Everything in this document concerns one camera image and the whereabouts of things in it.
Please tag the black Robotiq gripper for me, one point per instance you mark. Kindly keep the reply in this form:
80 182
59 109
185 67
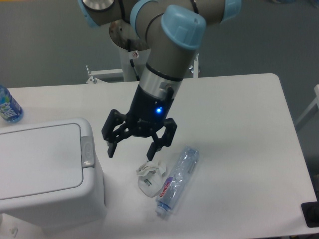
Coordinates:
146 116

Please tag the white push-lid trash can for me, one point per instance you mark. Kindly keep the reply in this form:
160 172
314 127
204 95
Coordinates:
50 175

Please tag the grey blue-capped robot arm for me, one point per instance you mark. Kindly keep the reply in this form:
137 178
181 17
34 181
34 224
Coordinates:
173 31

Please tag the crumpled white paper trash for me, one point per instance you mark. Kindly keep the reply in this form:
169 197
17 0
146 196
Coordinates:
150 177

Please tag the crushed clear plastic bottle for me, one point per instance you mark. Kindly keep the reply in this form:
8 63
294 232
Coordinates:
176 182

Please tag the blue labelled water bottle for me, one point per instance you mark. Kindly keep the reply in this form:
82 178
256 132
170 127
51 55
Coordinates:
10 110

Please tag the black object at table edge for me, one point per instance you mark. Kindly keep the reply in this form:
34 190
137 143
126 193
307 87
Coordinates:
311 213

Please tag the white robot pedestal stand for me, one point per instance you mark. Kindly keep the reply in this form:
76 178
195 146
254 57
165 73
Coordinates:
132 66

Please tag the white frame at right edge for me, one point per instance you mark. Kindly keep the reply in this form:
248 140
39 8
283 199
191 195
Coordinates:
309 112

